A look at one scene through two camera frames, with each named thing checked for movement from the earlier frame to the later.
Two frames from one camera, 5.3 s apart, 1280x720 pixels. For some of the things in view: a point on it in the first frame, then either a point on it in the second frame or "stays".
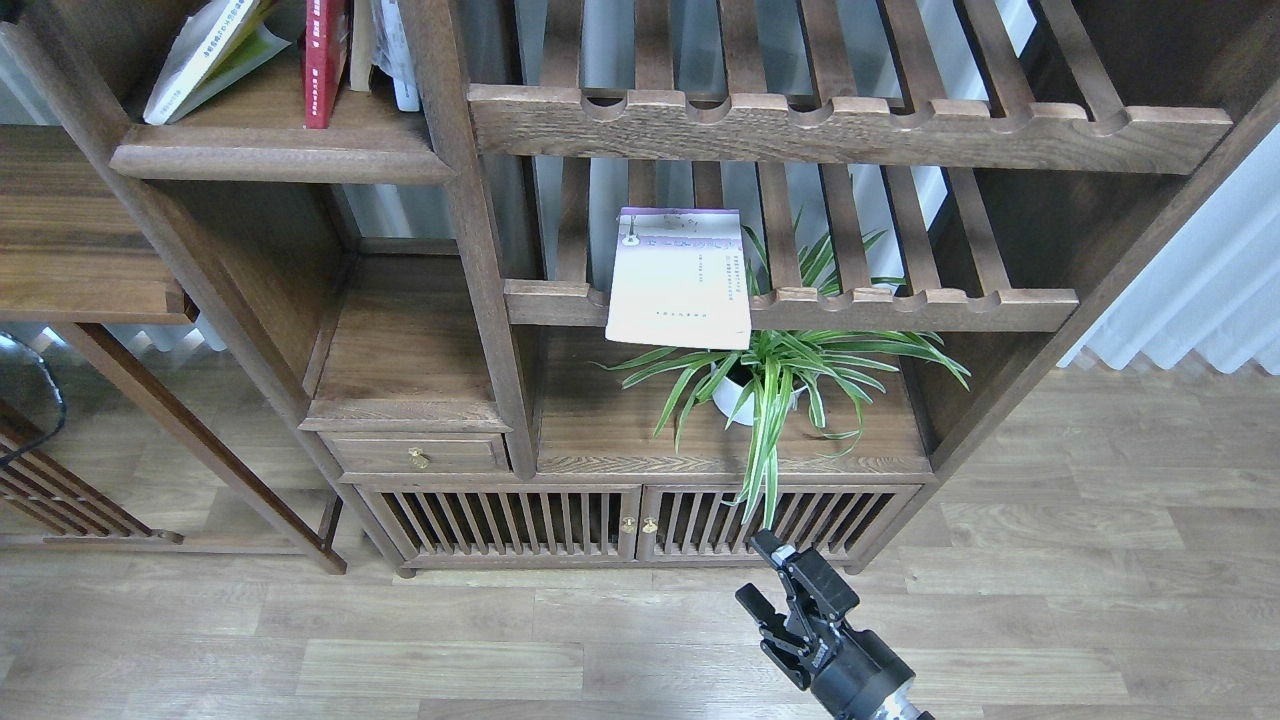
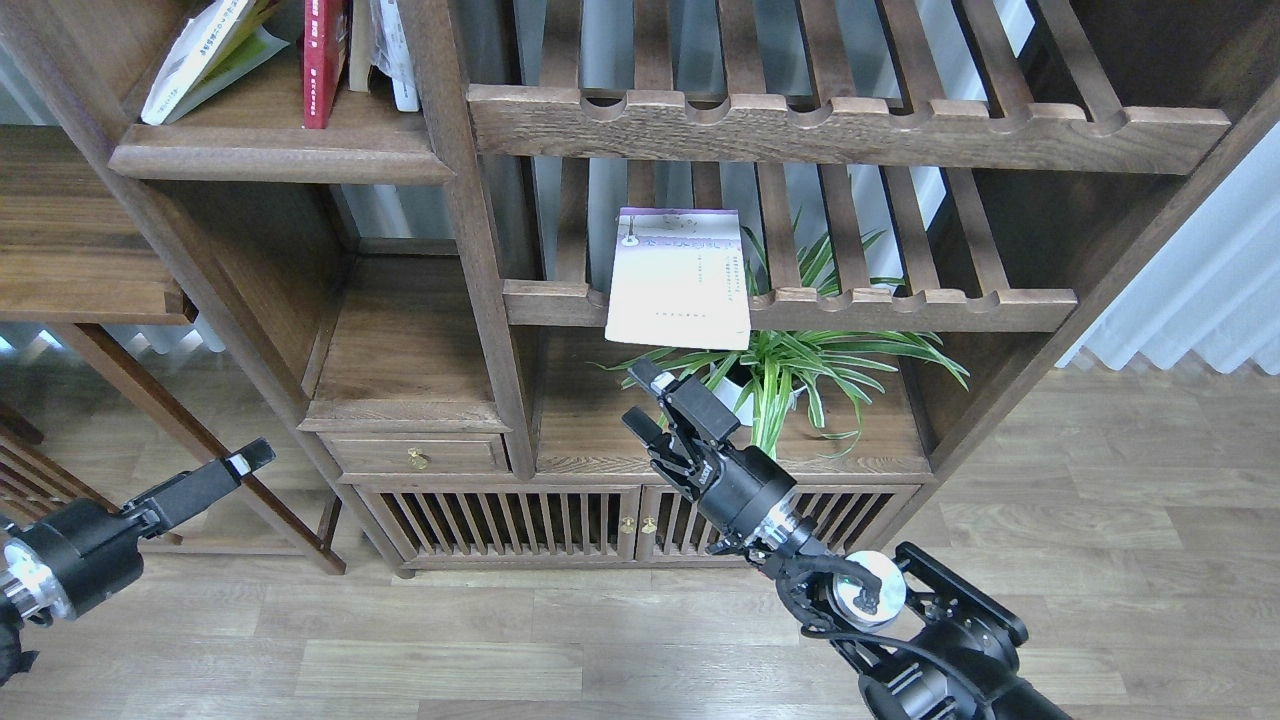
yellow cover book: x=218 y=44 stays
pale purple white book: x=678 y=278 stays
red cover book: x=325 y=39 stays
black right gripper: x=813 y=642 → x=739 y=489
